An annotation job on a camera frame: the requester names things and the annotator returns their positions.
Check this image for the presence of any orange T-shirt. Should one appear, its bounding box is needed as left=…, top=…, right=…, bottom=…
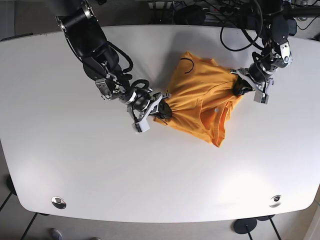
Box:
left=153, top=51, right=241, bottom=147

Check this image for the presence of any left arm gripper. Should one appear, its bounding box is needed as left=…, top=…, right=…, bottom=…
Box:
left=229, top=63, right=274, bottom=96

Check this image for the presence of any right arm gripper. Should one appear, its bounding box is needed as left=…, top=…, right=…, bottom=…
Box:
left=126, top=91, right=172, bottom=123

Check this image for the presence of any black round stand base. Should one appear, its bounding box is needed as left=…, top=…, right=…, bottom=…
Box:
left=233, top=218, right=258, bottom=235

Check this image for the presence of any right metal table grommet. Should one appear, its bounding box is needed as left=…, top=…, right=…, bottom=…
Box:
left=268, top=195, right=282, bottom=208

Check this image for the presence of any grey sneaker shoe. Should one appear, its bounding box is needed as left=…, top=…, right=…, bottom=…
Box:
left=50, top=228, right=63, bottom=240

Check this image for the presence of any left metal table grommet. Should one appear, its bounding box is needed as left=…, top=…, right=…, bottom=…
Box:
left=51, top=196, right=67, bottom=210

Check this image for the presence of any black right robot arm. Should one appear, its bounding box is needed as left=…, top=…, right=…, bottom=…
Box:
left=47, top=0, right=172, bottom=126

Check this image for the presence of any metal table grommet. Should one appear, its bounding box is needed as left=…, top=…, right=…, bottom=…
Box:
left=51, top=196, right=67, bottom=210
left=268, top=195, right=282, bottom=208

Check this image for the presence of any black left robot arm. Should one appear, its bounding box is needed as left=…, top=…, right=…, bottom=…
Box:
left=223, top=0, right=320, bottom=97

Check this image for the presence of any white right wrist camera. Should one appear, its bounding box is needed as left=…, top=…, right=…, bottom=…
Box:
left=132, top=120, right=150, bottom=133

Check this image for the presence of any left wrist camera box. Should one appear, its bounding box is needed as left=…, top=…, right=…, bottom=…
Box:
left=253, top=90, right=269, bottom=104

